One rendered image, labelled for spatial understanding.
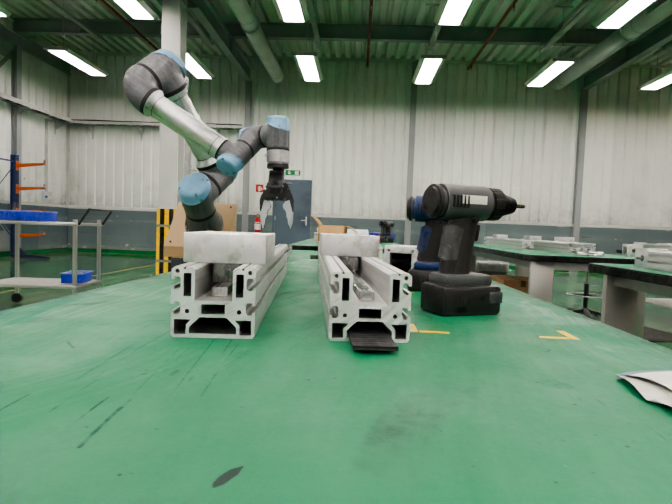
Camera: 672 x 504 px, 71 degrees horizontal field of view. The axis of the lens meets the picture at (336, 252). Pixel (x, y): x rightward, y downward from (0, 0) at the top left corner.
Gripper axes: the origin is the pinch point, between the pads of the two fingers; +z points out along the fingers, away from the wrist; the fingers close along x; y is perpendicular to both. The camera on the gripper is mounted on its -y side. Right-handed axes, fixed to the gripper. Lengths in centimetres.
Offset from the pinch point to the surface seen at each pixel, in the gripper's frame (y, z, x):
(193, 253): -92, 4, 4
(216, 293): -95, 9, 0
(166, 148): 585, -114, 214
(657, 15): 589, -344, -549
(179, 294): -99, 9, 4
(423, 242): -48, 3, -37
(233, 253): -92, 4, -1
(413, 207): -48, -5, -35
